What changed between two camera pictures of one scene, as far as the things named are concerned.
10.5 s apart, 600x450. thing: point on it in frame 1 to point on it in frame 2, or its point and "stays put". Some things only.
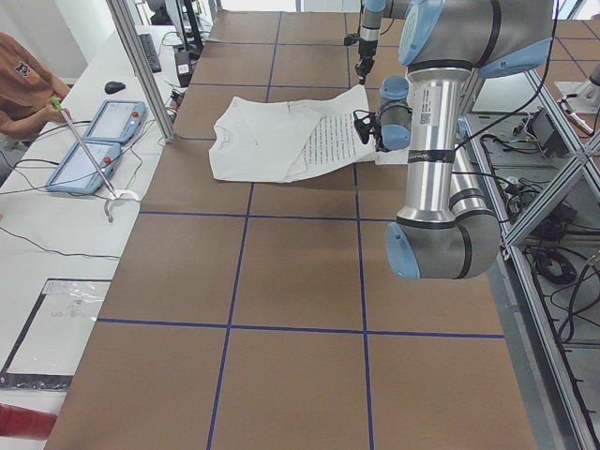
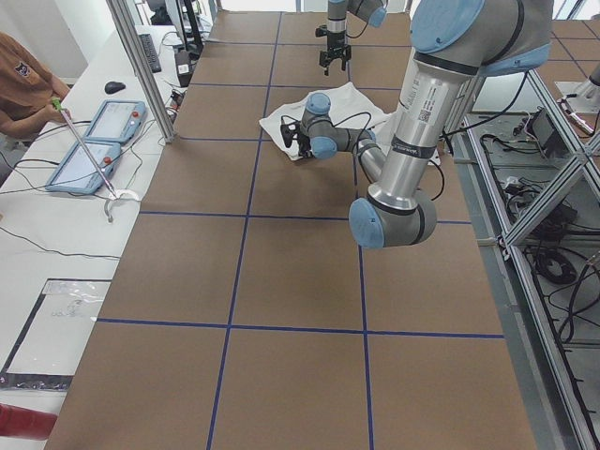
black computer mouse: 112,86 stays put
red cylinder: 22,423 stays put
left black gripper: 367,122 to 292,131
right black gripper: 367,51 to 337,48
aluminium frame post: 144,67 stays put
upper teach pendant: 117,122 stays put
